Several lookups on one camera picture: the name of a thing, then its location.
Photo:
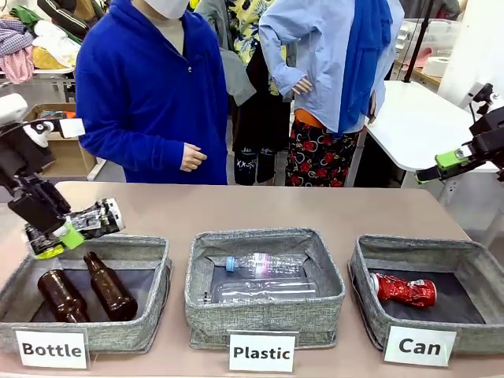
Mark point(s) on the black striped garment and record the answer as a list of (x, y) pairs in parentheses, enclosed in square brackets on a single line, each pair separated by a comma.
[(67, 15)]

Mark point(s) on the white cloth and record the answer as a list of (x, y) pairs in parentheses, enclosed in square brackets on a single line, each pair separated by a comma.
[(57, 41)]

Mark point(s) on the yellow cloth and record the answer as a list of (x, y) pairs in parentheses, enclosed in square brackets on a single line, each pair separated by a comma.
[(46, 58)]

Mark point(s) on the purple plaid cloth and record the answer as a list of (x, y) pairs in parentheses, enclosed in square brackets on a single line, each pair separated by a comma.
[(13, 37)]

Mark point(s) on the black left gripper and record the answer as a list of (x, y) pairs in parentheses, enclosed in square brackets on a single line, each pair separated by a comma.
[(39, 208)]

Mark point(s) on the green cloth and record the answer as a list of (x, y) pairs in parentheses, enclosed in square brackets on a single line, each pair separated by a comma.
[(23, 13)]

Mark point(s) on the person's right hand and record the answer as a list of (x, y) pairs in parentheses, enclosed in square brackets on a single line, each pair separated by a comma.
[(193, 157)]

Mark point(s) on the grey fabric Plastic basket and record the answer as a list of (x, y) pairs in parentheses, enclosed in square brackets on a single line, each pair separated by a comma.
[(264, 319)]

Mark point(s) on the pink checked cloth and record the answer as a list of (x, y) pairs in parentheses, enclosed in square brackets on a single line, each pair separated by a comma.
[(17, 65)]

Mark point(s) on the grey shirt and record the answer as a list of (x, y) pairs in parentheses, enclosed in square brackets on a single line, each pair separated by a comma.
[(238, 76)]

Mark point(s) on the blue draped cloth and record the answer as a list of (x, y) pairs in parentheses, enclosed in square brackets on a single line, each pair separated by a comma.
[(366, 59)]

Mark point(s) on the light blue shirt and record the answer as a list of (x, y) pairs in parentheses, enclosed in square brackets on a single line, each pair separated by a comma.
[(315, 47)]

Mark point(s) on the yellow floral shirt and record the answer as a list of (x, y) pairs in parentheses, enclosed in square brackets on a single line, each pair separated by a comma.
[(250, 23)]

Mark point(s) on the person's right forearm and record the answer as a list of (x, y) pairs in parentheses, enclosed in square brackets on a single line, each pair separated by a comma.
[(130, 155)]

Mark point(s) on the grey fabric Can basket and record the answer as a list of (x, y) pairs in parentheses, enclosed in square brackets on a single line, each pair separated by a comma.
[(472, 327)]

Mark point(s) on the clear plastic storage box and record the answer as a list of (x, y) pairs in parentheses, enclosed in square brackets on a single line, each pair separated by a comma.
[(433, 33)]

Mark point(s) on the brown cardboard box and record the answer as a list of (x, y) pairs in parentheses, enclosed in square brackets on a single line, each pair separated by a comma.
[(67, 153)]

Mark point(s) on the brown glass bottle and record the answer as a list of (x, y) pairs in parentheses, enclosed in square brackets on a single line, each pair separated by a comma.
[(61, 295), (110, 289)]

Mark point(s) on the grey fabric Bottle basket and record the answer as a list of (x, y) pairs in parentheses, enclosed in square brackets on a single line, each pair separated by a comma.
[(118, 334)]

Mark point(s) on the white Plastic label sign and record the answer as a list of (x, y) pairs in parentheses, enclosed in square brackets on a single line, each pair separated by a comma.
[(262, 352)]

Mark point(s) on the white paper roll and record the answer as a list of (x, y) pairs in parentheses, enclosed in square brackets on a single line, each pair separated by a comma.
[(437, 67)]

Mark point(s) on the white Can label sign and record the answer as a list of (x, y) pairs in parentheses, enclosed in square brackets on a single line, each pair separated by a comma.
[(419, 346)]

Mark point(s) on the black tripod pole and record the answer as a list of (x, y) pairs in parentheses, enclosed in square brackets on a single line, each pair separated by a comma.
[(418, 39)]

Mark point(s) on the crushed red can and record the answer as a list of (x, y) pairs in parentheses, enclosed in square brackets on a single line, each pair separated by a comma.
[(405, 290)]

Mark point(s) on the white face mask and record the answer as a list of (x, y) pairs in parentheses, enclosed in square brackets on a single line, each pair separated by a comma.
[(167, 8)]

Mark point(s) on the black printed trousers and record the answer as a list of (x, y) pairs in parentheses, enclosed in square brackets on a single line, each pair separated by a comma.
[(258, 134)]

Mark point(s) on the black red floral skirt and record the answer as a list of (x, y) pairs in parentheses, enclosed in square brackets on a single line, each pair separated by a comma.
[(321, 157)]

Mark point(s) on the skin-coloured mannequin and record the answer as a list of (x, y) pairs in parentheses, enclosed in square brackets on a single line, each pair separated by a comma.
[(302, 86)]

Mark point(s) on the clear capless plastic bottle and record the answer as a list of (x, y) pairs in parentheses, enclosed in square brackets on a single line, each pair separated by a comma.
[(260, 293)]

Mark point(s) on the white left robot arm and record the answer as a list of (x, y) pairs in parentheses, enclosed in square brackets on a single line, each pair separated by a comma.
[(12, 107)]

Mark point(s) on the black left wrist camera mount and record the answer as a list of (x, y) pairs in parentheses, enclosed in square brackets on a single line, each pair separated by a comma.
[(19, 157)]

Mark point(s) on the clear blue-capped plastic bottle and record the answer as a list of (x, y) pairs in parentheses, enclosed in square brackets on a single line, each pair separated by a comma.
[(264, 264)]

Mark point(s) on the person in blue sweater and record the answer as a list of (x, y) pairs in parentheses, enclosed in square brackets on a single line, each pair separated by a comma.
[(149, 86)]

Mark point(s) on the white Bottle label sign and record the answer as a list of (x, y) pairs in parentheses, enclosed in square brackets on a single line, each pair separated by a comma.
[(51, 348)]

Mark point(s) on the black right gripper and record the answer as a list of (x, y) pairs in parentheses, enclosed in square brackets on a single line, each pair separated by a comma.
[(490, 141)]

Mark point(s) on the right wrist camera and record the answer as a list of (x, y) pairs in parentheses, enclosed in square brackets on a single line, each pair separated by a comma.
[(482, 94)]

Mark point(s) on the white round-cornered table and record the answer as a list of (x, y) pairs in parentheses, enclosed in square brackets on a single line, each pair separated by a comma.
[(425, 126)]

